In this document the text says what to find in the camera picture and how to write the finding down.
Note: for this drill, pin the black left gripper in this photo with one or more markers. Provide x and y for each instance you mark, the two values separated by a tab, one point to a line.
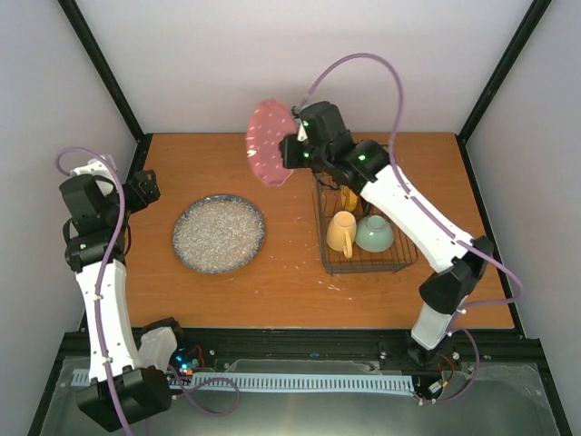
151	189

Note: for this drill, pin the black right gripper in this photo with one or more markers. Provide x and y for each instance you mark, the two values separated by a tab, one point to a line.
289	160

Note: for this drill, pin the pink white dotted plate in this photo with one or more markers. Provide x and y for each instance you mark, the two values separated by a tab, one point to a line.
270	123

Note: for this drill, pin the orange white dotted plate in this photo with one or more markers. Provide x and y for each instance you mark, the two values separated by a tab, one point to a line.
349	200

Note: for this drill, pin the speckled grey large plate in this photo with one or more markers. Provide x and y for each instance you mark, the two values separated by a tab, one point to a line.
219	234

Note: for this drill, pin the yellow mug white inside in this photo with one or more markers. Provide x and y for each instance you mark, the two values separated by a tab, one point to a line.
341	233

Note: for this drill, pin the light green ceramic bowl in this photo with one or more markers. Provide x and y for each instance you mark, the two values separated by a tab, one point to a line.
374	234

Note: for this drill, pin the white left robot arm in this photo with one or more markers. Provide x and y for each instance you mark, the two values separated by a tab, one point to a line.
127	381

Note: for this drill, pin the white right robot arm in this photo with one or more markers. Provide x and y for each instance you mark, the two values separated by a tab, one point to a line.
324	144

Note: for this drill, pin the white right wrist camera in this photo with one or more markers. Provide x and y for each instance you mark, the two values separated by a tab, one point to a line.
301	133

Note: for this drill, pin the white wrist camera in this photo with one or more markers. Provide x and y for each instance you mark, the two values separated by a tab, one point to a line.
301	133
102	168

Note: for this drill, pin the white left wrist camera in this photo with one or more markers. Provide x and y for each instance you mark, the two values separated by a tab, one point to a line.
102	168

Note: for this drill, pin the dark wire dish rack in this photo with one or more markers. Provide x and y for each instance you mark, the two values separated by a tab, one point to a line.
327	201

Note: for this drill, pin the black aluminium frame rail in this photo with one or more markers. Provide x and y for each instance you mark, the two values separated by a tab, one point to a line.
391	349

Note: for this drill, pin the light blue slotted cable duct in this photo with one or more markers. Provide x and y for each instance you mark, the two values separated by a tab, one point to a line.
303	383

